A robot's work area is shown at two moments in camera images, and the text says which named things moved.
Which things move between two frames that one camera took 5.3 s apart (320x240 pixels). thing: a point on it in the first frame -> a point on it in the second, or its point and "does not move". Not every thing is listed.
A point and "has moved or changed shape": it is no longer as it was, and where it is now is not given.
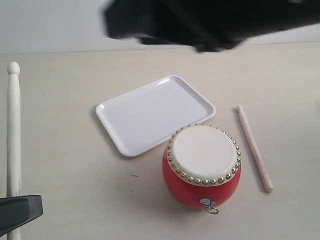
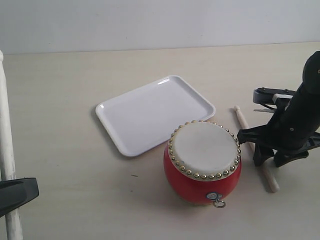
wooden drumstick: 14,138 -> 13,219
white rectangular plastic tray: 144,117 does not move
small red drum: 201,167 does not move
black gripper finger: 15,211 -> 14,193
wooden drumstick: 258,163 has moved or changed shape
